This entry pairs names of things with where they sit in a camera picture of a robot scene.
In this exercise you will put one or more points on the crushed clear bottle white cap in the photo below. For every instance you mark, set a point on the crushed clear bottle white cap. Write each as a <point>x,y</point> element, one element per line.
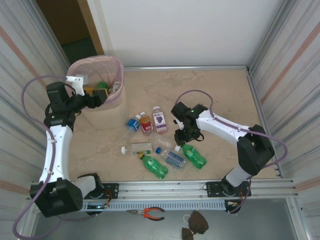
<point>162,141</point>

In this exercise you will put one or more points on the bottle purple grape label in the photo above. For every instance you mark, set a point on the bottle purple grape label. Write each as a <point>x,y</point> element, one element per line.
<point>160,120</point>

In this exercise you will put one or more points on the orange juice bottle red label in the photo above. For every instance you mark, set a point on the orange juice bottle red label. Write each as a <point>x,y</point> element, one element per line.
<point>146,126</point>

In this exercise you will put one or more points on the clear bottle blue label white cap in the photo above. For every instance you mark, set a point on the clear bottle blue label white cap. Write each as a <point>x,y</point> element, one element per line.
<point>132,124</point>

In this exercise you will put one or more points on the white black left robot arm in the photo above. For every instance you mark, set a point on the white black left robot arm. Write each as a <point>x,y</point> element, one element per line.
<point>58,150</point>

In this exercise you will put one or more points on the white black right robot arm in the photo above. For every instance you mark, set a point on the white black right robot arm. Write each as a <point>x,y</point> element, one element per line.
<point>220,125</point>

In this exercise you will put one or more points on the beige plastic bin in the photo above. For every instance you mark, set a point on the beige plastic bin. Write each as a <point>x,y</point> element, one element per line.
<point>112,120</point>

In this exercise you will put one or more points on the brown wooden panel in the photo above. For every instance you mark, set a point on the brown wooden panel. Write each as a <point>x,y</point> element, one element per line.
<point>62,20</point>

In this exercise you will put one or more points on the black controller board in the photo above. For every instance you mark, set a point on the black controller board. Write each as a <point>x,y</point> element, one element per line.
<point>95,206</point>
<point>230,204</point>

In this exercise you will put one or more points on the aluminium front frame rail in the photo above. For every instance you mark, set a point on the aluminium front frame rail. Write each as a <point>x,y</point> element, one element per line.
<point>162,187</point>

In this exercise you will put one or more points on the aluminium rear frame rail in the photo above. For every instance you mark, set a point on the aluminium rear frame rail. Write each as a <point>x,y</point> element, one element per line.
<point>187,68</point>

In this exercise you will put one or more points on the wooden door frame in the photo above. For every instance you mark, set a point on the wooden door frame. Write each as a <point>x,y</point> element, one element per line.
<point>91,25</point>

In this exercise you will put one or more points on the aluminium side frame rail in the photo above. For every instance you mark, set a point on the aluminium side frame rail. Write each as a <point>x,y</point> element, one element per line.
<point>265,126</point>

